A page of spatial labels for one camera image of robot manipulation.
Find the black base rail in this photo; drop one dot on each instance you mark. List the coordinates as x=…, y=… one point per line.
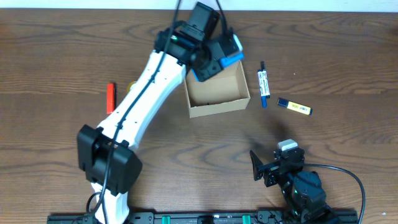
x=258, y=217

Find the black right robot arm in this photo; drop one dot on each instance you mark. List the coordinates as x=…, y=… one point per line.
x=302, y=190

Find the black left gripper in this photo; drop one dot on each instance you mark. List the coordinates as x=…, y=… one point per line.
x=208, y=39

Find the open cardboard box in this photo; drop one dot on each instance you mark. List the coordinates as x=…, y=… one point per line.
x=225, y=92

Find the red stapler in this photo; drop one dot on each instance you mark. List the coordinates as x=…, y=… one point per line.
x=110, y=98

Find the blue marker pen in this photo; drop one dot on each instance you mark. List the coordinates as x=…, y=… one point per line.
x=262, y=88

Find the yellow tape roll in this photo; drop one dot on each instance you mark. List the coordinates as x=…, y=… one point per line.
x=130, y=86

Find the yellow highlighter pen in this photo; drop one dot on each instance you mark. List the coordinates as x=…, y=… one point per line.
x=294, y=106

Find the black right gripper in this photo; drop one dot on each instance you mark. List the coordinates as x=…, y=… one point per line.
x=272, y=170

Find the blue plastic case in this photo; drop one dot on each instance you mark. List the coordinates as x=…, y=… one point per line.
x=215, y=67

